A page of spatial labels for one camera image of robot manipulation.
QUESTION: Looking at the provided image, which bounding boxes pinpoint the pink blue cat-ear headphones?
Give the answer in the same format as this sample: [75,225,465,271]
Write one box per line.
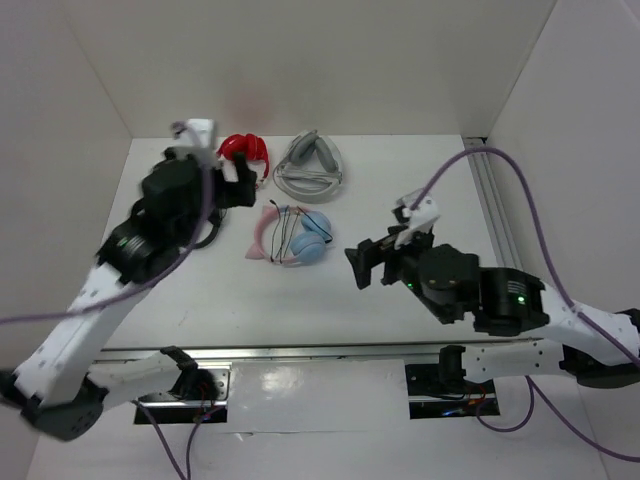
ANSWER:
[245,201,334,267]

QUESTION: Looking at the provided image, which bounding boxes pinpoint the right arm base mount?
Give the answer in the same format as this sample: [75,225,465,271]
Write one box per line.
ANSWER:
[405,364,500,420]

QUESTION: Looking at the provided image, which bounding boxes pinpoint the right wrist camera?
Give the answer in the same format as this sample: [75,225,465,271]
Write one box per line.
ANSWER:
[393,189,440,250]

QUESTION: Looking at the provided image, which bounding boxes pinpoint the red headphones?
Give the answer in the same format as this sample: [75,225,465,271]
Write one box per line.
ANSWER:
[216,133,270,189]

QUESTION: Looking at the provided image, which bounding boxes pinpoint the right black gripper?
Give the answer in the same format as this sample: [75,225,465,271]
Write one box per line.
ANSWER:
[341,220,452,323]

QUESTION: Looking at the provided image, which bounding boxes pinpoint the black headphones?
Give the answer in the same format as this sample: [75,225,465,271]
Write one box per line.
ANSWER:
[194,209,227,250]

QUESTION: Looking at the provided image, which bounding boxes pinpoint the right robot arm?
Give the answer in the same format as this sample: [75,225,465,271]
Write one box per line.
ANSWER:
[345,228,639,392]

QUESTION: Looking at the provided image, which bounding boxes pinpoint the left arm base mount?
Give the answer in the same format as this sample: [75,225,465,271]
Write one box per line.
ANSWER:
[138,362,231,425]

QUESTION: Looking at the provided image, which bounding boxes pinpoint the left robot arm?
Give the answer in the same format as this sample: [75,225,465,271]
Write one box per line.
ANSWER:
[1,147,257,442]

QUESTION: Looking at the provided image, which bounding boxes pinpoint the thin black headphone cable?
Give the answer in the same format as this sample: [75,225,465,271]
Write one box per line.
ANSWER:
[267,199,337,264]

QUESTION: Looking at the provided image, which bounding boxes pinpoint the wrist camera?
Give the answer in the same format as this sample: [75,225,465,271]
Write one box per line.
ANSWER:
[170,118,216,164]
[393,189,440,250]

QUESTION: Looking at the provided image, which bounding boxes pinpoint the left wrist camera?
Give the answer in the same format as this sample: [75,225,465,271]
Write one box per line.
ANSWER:
[170,118,216,164]

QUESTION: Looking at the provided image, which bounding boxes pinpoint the grey white headphones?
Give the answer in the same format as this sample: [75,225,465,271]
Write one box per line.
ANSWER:
[273,130,344,204]

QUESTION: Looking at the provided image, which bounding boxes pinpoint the aluminium front rail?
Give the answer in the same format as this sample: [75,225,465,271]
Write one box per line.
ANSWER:
[94,339,541,364]

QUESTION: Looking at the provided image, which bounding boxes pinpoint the aluminium side rail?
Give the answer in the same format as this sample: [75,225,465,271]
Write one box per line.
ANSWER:
[467,152,523,270]

